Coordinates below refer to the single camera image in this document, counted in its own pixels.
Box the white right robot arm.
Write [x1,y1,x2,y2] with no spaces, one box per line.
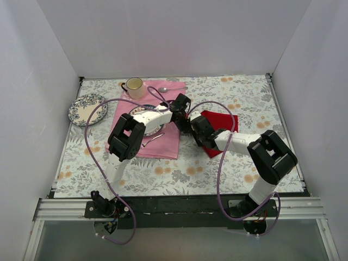
[189,111,298,219]

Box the pink cloth placemat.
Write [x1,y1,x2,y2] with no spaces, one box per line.
[112,80,186,159]

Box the blue floral plate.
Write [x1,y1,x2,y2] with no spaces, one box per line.
[68,94,108,127]

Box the cream enamel mug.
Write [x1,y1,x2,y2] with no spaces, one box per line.
[121,77,144,100]

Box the aluminium frame rail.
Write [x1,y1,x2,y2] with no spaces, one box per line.
[24,194,339,260]

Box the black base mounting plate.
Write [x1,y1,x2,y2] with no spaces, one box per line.
[84,194,278,229]

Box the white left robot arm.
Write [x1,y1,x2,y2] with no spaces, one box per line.
[91,94,191,218]

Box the green rimmed white plate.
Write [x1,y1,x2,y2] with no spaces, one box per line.
[129,106,164,137]

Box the small silver spoon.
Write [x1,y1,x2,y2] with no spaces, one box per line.
[158,87,188,93]

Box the red cloth napkin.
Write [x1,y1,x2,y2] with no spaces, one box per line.
[201,110,233,158]

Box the silver fork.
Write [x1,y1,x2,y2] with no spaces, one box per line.
[141,133,165,148]

